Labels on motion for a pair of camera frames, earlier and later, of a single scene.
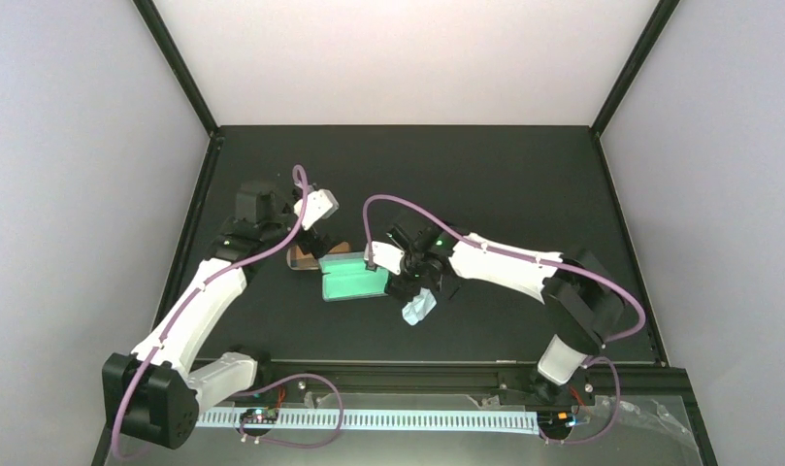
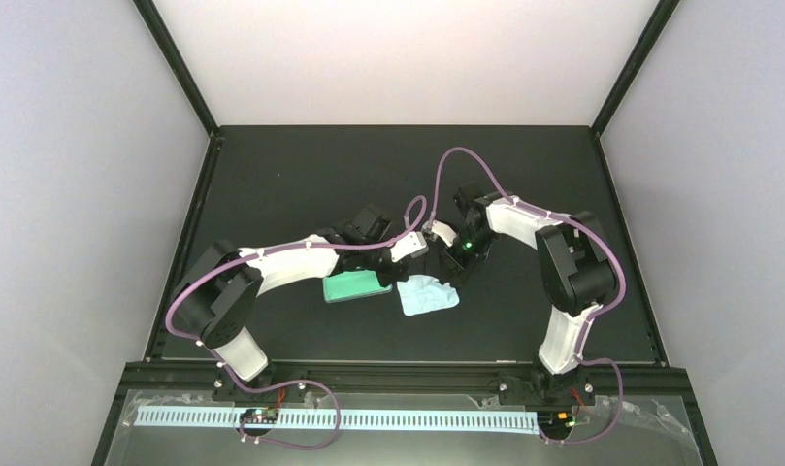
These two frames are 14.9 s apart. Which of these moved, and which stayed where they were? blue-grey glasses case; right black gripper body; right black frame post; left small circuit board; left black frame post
Moved: right black gripper body
Stayed: left black frame post; left small circuit board; right black frame post; blue-grey glasses case
